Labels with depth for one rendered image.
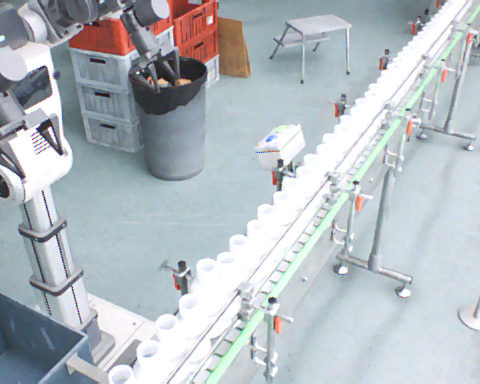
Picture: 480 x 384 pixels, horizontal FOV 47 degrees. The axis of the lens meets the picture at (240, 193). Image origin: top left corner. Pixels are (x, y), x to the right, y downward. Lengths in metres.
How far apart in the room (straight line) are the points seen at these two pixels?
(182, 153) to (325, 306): 1.26
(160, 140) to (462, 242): 1.73
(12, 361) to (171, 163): 1.97
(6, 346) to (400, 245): 2.03
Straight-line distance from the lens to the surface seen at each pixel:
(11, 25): 1.52
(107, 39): 3.42
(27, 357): 1.54
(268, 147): 1.50
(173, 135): 3.17
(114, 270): 2.80
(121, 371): 0.92
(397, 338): 2.52
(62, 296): 1.84
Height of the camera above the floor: 1.87
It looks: 35 degrees down
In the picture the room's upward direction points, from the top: 1 degrees counter-clockwise
